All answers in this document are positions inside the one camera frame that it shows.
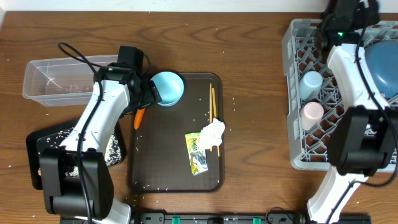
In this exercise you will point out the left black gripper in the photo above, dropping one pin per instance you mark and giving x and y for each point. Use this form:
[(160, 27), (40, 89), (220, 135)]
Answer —
[(153, 96)]

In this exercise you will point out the orange carrot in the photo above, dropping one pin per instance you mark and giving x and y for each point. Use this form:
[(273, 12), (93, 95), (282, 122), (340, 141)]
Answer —
[(138, 118)]

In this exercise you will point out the small light blue bowl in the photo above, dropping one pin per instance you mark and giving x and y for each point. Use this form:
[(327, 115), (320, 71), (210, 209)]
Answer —
[(170, 87)]

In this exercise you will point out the white rice pile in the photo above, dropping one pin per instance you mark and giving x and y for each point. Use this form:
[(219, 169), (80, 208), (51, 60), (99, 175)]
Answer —
[(113, 155)]

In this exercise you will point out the white napkin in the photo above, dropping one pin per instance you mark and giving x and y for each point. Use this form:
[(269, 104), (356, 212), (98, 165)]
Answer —
[(211, 135)]

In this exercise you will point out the yellow green snack wrapper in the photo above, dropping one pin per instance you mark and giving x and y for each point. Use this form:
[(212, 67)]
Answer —
[(197, 157)]

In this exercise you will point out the light blue cup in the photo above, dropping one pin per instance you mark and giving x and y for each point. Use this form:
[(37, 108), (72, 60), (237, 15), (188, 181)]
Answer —
[(310, 83)]

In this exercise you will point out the pink cup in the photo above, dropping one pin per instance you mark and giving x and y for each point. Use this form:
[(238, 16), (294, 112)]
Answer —
[(311, 114)]

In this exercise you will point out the large dark blue plate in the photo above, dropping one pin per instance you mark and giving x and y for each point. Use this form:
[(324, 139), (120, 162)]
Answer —
[(381, 59)]

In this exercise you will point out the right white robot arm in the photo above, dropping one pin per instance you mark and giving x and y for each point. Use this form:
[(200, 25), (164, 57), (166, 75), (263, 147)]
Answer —
[(366, 137)]

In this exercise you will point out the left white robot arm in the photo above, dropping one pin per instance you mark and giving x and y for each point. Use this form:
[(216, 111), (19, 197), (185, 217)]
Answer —
[(75, 178)]

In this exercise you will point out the black waste tray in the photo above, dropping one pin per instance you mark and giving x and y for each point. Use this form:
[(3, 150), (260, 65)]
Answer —
[(31, 144)]

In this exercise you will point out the grey dishwasher rack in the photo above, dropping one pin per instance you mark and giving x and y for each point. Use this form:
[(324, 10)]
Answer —
[(311, 146)]

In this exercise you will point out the dark brown serving tray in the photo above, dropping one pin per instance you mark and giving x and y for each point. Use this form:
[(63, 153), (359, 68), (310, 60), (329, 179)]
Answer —
[(158, 160)]

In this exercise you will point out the clear plastic bin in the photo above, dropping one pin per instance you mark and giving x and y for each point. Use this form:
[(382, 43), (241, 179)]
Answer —
[(58, 82)]

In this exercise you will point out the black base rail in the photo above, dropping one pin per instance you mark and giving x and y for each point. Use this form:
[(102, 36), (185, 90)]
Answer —
[(273, 218)]

